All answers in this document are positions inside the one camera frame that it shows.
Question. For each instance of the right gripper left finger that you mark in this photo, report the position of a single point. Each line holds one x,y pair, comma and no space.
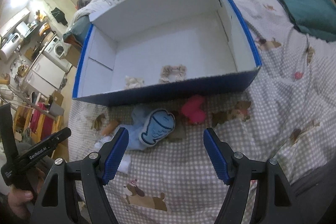
112,153

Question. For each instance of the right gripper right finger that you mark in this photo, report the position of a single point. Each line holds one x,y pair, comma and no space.
219,153

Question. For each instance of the light blue fluffy plush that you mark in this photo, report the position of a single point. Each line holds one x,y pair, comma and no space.
139,116

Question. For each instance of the pink rubber duck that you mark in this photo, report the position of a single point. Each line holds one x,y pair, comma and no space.
193,111

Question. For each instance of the cream ruffled scrunchie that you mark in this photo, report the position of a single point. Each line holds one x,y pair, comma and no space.
133,82

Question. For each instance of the beige lace scrunchie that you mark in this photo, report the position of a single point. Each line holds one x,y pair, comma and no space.
172,74

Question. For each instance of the white fluffy soft item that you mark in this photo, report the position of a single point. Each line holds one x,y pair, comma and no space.
126,159

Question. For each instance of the person's left hand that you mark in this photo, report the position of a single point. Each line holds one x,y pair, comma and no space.
17,200

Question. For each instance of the red bag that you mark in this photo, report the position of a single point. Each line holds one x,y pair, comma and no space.
40,125

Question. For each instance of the checkered dog print bedsheet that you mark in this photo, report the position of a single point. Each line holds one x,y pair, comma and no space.
288,113

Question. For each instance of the cardboard box on floor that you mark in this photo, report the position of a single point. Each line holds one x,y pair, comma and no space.
56,104

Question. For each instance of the white kitchen cabinet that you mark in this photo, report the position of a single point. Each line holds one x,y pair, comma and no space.
44,76

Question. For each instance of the white washing machine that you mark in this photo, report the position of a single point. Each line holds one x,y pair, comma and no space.
55,51

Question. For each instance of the blue white cardboard box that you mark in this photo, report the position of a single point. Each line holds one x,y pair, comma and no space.
137,38

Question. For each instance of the black hanging garment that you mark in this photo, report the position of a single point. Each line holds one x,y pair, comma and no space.
59,16

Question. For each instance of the teal cushion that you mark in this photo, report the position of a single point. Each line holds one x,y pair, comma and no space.
313,17

